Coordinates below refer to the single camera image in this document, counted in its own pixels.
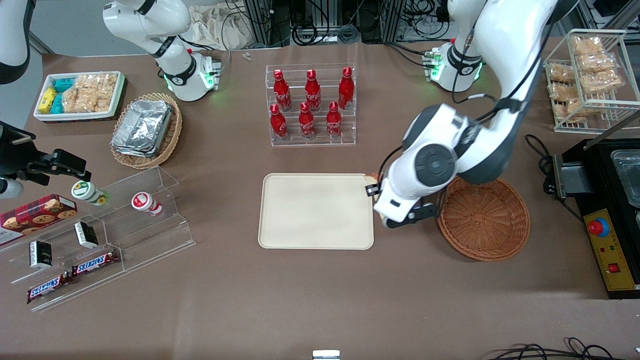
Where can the aluminium foil tray stack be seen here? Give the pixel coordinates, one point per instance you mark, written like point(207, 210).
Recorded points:
point(142, 127)

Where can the white crumpled cloth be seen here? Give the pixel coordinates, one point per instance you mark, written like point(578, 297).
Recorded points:
point(215, 27)

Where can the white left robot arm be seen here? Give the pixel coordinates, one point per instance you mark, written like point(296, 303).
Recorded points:
point(430, 160)

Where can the clear acrylic stepped display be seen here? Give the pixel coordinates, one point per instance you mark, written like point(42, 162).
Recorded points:
point(145, 235)

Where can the clear acrylic bottle stand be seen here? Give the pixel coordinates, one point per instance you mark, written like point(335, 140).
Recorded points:
point(320, 141)

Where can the red cola bottle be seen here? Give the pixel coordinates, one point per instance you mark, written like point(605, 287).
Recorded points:
point(313, 94)
point(346, 90)
point(282, 95)
point(333, 122)
point(278, 125)
point(306, 124)

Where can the clear rectangular container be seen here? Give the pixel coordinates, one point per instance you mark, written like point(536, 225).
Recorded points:
point(627, 177)

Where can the small white silver object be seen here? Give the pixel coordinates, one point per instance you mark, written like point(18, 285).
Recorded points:
point(326, 355)

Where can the white triangle sandwich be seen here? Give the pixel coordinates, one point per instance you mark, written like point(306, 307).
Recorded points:
point(371, 178)

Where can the red plaid cookie box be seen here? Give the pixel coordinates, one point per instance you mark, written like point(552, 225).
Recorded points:
point(35, 215)

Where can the Snickers chocolate bar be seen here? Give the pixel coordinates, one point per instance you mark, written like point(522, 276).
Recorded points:
point(47, 288)
point(95, 262)

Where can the yellow snack box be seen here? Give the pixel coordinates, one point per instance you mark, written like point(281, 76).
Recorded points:
point(47, 99)

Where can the red emergency stop button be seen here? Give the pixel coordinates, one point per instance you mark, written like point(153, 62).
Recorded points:
point(598, 227)

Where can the white rectangular snack tray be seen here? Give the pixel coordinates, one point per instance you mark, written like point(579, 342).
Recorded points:
point(80, 116)

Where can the light wicker oval basket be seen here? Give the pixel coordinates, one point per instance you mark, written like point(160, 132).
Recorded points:
point(172, 132)

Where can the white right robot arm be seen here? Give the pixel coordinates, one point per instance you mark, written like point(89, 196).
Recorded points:
point(177, 75)

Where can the black heating appliance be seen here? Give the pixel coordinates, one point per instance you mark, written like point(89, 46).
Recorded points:
point(600, 175)

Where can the teal snack box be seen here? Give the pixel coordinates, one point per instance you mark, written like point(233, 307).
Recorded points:
point(64, 84)
point(57, 104)

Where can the brown round wicker basket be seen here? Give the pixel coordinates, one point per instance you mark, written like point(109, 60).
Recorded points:
point(485, 225)

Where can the rice cracker snack bag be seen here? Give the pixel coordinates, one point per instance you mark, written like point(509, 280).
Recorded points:
point(595, 62)
point(587, 45)
point(102, 87)
point(602, 81)
point(561, 73)
point(77, 100)
point(564, 91)

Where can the red lidded yogurt cup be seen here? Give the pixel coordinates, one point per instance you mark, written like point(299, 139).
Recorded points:
point(145, 202)

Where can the yellow control panel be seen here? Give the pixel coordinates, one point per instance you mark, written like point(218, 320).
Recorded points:
point(617, 260)

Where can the cream plastic tray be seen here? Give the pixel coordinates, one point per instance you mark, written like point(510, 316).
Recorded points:
point(315, 212)

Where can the small black white box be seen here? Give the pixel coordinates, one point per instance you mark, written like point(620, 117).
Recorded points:
point(40, 255)
point(86, 235)

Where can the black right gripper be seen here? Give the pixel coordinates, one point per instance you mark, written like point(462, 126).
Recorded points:
point(14, 156)

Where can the black grey adapter box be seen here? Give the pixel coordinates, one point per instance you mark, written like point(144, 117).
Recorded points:
point(565, 175)

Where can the green sunflower lidded cup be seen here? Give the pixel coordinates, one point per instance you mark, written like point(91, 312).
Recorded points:
point(86, 191)

